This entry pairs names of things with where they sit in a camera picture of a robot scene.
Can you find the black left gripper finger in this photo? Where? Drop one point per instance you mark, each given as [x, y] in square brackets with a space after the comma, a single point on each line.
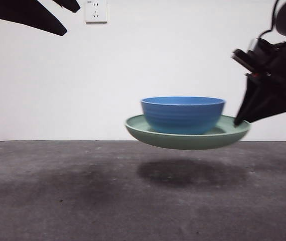
[70, 4]
[22, 12]

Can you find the blue ribbed bowl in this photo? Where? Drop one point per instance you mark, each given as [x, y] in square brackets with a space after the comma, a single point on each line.
[183, 115]

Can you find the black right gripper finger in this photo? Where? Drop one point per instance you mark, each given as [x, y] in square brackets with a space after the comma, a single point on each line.
[268, 103]
[247, 100]

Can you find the white wall socket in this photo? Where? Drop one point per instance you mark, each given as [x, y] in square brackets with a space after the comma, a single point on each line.
[96, 12]

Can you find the green round plate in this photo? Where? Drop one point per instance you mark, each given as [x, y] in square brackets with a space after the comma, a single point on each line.
[183, 143]

